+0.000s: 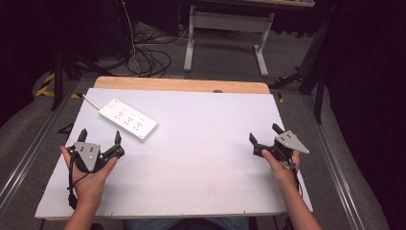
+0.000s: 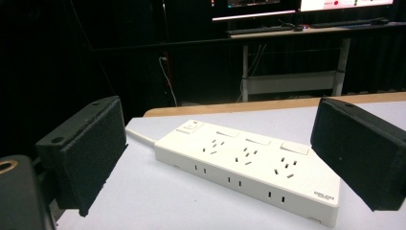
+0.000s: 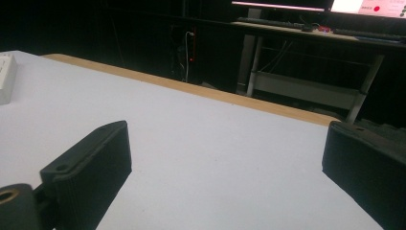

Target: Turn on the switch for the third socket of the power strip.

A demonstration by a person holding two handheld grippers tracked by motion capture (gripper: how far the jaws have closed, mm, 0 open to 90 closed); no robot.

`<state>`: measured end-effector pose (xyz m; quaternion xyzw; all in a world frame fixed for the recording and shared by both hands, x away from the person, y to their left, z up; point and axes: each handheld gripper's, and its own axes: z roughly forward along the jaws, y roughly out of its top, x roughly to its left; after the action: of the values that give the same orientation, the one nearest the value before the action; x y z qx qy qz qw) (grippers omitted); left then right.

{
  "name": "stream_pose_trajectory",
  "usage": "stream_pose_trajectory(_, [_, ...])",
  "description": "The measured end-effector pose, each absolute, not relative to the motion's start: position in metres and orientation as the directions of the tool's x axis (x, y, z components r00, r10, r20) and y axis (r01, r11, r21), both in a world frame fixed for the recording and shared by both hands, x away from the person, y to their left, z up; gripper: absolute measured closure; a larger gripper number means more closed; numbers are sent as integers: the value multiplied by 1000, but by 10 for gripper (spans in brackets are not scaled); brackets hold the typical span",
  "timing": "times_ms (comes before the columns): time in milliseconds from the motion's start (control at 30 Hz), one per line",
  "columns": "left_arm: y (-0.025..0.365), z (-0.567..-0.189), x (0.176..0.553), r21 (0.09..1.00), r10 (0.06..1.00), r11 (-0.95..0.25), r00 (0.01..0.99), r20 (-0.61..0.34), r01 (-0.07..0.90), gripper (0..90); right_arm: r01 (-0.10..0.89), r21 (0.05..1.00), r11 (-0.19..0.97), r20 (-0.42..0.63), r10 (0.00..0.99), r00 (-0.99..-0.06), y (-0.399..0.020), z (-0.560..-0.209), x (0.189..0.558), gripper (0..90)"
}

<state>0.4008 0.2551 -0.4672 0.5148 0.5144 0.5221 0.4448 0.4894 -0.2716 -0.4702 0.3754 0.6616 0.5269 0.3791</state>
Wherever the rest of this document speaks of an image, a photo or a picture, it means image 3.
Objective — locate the black computer tower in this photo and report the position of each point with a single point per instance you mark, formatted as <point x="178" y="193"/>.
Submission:
<point x="183" y="54"/>

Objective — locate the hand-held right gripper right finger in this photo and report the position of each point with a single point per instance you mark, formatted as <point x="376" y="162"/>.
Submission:
<point x="367" y="163"/>

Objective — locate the white box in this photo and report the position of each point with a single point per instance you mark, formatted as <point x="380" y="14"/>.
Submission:
<point x="4" y="78"/>

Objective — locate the black keyboard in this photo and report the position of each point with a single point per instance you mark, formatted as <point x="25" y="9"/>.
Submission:
<point x="367" y="34"/>
<point x="271" y="23"/>

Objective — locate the wooden desk with metal frame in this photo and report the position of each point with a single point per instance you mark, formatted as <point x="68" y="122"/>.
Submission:
<point x="306" y="60"/>

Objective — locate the computer monitor with pink screen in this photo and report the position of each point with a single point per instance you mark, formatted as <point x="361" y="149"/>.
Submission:
<point x="370" y="7"/>

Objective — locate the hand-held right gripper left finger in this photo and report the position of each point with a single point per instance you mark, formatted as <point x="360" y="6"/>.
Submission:
<point x="92" y="166"/>

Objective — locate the small red device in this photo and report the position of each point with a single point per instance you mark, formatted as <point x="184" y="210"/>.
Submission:
<point x="324" y="29"/>

